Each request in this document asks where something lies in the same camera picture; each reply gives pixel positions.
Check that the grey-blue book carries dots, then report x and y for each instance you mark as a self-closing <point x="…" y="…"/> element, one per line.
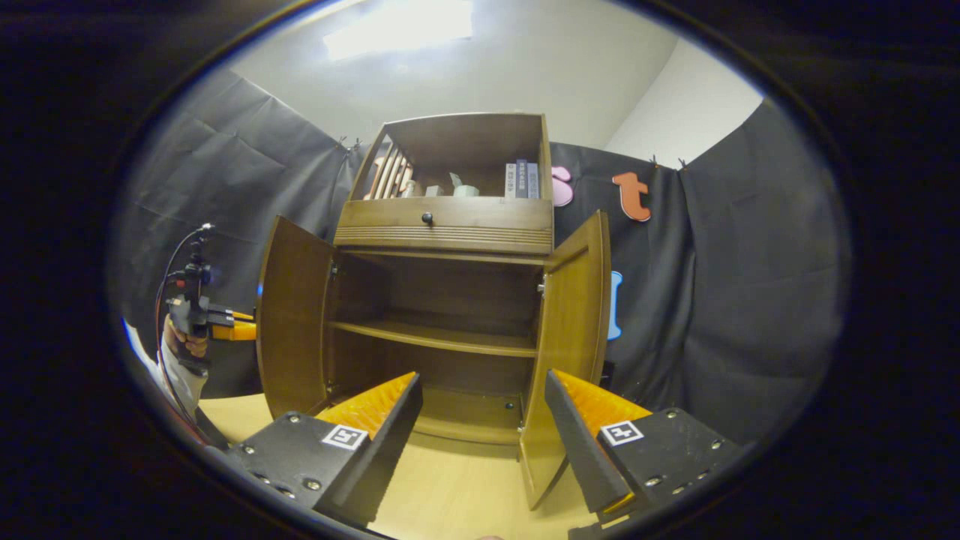
<point x="533" y="181"/>

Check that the wooden cabinet drawer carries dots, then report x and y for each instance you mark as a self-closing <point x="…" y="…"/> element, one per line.
<point x="480" y="217"/>

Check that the white ceramic figurine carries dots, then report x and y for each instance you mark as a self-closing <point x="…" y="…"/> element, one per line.
<point x="465" y="187"/>

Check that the white book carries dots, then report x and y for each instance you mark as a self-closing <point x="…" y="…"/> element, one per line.
<point x="511" y="181"/>

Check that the wooden inner cabinet shelf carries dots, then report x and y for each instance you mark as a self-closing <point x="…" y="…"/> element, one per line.
<point x="435" y="337"/>

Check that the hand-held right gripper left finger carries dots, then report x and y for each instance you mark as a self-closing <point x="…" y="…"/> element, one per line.
<point x="390" y="435"/>

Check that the black backdrop cloth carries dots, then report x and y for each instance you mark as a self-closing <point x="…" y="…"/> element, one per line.
<point x="750" y="285"/>
<point x="225" y="165"/>

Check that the wooden double-door shoe cabinet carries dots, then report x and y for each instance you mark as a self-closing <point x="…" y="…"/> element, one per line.
<point x="450" y="225"/>

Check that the ceiling light panel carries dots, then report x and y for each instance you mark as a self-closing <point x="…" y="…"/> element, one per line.
<point x="397" y="26"/>

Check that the wooden shoe cabinet door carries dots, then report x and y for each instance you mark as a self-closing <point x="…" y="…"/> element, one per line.
<point x="292" y="322"/>
<point x="566" y="352"/>

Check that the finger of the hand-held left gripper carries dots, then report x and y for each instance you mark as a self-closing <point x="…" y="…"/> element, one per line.
<point x="238" y="331"/>
<point x="236" y="316"/>

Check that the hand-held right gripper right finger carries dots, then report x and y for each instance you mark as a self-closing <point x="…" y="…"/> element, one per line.
<point x="581" y="442"/>

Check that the small glass jar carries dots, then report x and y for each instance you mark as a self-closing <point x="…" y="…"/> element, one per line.
<point x="409" y="189"/>

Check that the dark navy book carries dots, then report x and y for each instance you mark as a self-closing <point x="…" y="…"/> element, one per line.
<point x="522" y="180"/>

